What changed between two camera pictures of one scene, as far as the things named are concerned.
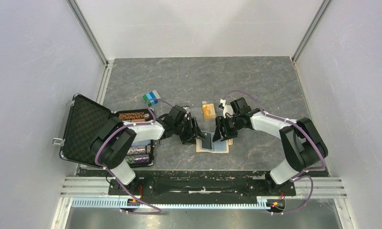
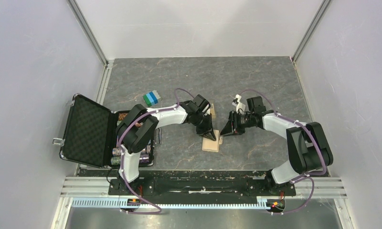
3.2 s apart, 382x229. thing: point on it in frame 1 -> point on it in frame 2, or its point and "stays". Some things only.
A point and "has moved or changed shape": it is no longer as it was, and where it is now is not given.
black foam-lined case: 84,119 stays
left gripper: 188,139 -> 208,127
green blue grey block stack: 153,94 stays
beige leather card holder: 217,146 has moved or changed shape
